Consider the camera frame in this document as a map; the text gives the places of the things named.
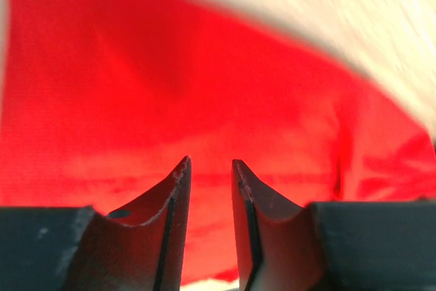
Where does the red t-shirt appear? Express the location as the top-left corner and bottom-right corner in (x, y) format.
(1, 0), (435, 289)

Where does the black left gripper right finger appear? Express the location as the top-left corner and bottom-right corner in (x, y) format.
(232, 159), (435, 290)

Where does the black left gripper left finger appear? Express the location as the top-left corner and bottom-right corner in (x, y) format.
(1, 157), (191, 290)

